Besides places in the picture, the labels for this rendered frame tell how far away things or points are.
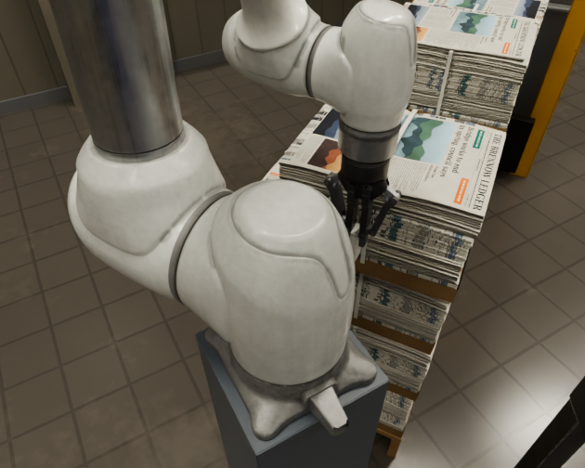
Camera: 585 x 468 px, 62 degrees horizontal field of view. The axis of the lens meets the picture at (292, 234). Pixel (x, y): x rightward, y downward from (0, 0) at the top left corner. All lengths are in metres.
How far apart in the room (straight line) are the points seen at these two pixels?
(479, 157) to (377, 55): 0.40
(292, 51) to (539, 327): 1.69
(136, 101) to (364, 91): 0.30
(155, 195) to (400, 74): 0.34
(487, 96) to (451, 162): 0.50
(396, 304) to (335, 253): 0.62
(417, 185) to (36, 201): 2.22
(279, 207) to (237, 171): 2.19
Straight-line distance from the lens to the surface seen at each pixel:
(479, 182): 0.92
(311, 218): 0.48
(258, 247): 0.47
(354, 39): 0.65
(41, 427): 1.94
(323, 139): 0.97
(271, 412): 0.64
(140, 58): 0.50
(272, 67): 0.71
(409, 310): 1.10
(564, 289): 2.34
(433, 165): 0.93
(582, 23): 2.52
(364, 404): 0.70
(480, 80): 1.40
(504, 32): 1.52
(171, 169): 0.55
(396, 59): 0.65
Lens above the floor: 1.59
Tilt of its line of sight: 44 degrees down
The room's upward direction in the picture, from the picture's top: 1 degrees counter-clockwise
